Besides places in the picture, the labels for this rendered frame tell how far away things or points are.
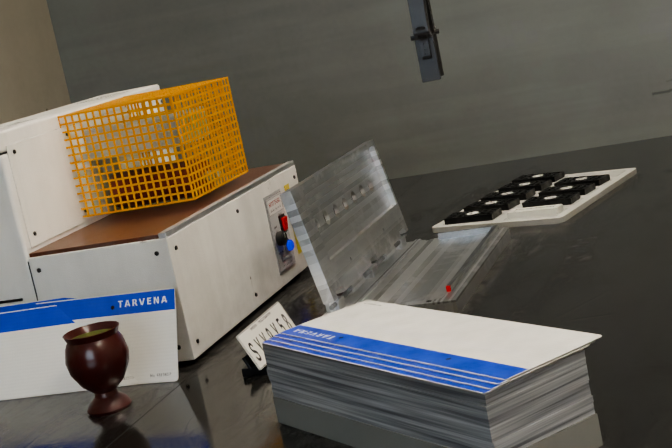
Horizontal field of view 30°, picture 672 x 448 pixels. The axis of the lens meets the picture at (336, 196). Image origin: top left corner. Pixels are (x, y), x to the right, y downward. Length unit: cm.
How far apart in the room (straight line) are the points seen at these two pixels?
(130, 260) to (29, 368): 22
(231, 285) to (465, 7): 240
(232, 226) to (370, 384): 74
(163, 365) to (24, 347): 23
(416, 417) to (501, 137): 304
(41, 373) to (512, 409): 89
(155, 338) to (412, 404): 62
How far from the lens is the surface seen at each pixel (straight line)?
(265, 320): 176
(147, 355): 179
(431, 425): 123
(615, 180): 252
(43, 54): 467
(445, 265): 201
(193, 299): 183
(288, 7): 438
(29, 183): 193
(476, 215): 235
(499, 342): 128
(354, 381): 132
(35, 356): 189
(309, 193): 190
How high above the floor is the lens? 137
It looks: 9 degrees down
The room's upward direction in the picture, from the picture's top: 12 degrees counter-clockwise
